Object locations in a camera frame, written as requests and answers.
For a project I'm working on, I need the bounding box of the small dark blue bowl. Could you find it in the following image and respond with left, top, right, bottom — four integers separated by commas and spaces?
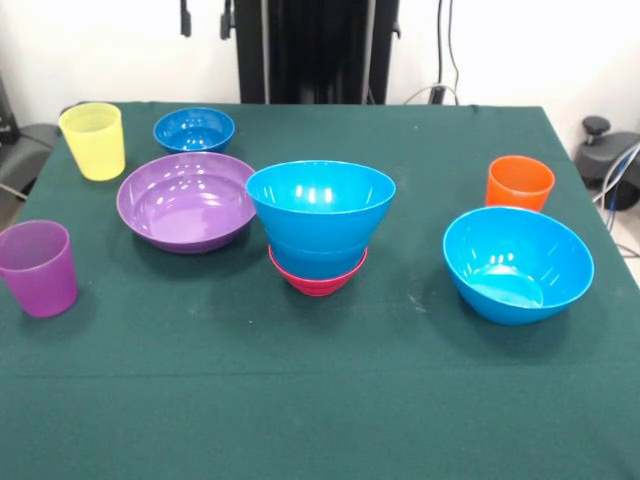
152, 107, 237, 155

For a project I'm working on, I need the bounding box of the wide purple bowl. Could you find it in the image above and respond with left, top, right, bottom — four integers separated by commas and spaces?
115, 151, 258, 255

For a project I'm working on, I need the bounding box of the large blue bowl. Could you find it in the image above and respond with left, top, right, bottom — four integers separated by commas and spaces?
244, 159, 398, 254
441, 205, 596, 327

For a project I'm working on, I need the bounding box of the translucent light blue bowl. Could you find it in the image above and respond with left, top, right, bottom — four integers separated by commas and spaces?
269, 239, 368, 279

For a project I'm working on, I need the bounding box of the small red bowl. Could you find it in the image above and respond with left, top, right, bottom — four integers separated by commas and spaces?
267, 243, 370, 298

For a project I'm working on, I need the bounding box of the yellow cup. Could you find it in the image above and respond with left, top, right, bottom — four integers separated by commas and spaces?
58, 102, 126, 182

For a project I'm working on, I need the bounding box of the grey padded chair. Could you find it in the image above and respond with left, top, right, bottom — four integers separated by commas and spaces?
0, 74, 57, 202

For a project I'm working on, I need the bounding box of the purple cup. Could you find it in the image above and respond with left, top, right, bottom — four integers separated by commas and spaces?
0, 219, 79, 319

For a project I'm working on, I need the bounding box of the orange cup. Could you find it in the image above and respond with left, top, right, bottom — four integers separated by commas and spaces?
485, 155, 556, 213

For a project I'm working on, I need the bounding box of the dark green tablecloth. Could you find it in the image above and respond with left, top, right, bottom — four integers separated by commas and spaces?
0, 101, 640, 480

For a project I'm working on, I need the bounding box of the dark grey chair base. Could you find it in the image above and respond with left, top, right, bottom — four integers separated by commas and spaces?
574, 115, 640, 211

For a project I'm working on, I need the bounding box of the black wall cable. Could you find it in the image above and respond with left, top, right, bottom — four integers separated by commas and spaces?
402, 0, 462, 106

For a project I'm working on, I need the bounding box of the bundle of light cables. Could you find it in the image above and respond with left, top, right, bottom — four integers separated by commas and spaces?
593, 142, 640, 261

